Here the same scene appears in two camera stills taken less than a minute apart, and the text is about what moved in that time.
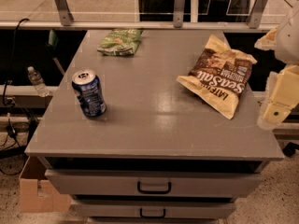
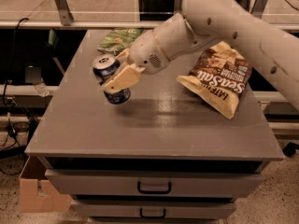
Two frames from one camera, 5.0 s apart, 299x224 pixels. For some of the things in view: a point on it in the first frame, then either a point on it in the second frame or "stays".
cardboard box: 36,193 stays
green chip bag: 121,42 stays
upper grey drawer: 152,183 stays
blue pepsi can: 90,94 -> 103,65
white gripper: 289,40 -> 146,53
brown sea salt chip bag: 220,76 stays
